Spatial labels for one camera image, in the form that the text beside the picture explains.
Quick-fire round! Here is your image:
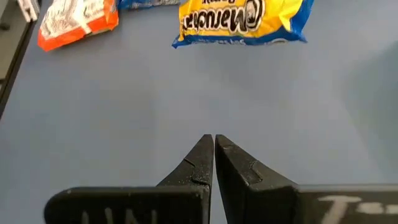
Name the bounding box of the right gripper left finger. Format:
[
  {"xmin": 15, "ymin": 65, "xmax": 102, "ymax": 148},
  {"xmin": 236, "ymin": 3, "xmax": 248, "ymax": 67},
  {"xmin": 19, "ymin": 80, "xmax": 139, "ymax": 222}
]
[{"xmin": 44, "ymin": 134, "xmax": 214, "ymax": 224}]

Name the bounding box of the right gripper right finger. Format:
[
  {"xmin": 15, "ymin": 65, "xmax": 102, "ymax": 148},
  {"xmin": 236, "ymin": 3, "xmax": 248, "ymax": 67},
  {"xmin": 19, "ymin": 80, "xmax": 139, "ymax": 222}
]
[{"xmin": 216, "ymin": 134, "xmax": 398, "ymax": 224}]

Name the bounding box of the blue ramen noodle packet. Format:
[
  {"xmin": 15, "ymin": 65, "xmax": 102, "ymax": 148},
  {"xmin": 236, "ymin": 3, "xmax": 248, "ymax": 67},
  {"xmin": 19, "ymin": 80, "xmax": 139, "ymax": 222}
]
[
  {"xmin": 172, "ymin": 0, "xmax": 315, "ymax": 49},
  {"xmin": 118, "ymin": 0, "xmax": 181, "ymax": 9}
]

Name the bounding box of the orange ramen noodle packet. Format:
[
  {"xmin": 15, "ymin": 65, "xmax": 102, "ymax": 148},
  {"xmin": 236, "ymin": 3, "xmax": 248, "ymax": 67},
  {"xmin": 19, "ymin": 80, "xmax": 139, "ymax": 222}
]
[{"xmin": 37, "ymin": 0, "xmax": 119, "ymax": 52}]

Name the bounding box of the black table frame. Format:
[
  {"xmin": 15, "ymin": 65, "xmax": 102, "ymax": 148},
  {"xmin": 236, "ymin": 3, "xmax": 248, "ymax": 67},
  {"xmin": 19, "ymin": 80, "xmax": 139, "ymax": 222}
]
[{"xmin": 0, "ymin": 0, "xmax": 41, "ymax": 121}]

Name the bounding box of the white plastic bracket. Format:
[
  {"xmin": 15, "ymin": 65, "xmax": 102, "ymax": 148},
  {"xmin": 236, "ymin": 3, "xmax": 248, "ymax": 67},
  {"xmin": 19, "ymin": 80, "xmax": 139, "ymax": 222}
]
[{"xmin": 17, "ymin": 0, "xmax": 41, "ymax": 23}]

